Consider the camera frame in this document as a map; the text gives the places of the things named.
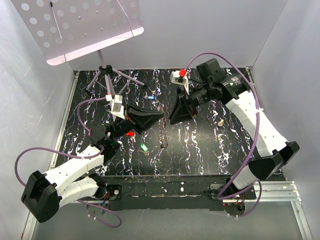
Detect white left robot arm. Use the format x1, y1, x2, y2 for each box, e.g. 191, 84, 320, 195
21, 105, 165, 223

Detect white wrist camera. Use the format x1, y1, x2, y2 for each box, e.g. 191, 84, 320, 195
170, 69, 189, 94
105, 93, 125, 121

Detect white perforated music stand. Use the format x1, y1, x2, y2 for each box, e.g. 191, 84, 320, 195
10, 0, 148, 101

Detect key with red tag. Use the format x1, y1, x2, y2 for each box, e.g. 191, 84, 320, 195
125, 131, 136, 143

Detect key with blue tag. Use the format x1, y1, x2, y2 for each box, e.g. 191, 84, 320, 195
143, 92, 156, 101

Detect metal toothed sprocket ring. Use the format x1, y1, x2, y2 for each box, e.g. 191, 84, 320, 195
158, 117, 170, 149

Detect aluminium front rail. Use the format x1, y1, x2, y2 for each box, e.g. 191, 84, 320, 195
224, 181, 313, 240

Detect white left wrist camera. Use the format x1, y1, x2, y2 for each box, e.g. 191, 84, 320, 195
105, 93, 125, 121

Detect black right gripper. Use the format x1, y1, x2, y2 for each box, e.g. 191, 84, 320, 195
168, 82, 214, 125

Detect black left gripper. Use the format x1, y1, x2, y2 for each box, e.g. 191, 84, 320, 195
110, 102, 164, 142

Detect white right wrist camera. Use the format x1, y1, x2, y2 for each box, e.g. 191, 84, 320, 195
170, 69, 189, 94

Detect key with green tag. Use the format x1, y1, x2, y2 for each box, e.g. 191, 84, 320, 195
139, 143, 150, 156

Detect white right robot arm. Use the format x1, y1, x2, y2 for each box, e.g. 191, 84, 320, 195
169, 58, 300, 199

